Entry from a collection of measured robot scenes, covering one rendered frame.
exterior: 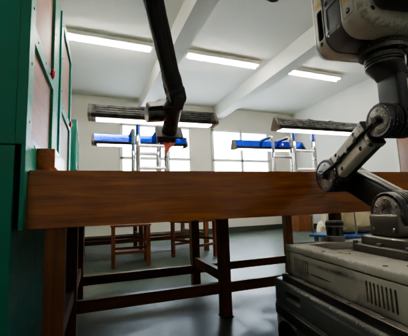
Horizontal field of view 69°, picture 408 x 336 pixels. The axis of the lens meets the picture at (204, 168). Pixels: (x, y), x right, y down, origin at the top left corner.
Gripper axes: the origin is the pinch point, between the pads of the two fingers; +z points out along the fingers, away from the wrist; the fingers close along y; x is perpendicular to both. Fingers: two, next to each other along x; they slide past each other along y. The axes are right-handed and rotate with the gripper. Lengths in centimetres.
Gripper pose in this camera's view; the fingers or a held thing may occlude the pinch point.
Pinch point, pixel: (165, 150)
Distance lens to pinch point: 119.6
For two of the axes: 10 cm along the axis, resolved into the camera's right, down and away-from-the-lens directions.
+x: 2.3, 6.7, -7.0
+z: -2.2, 7.4, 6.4
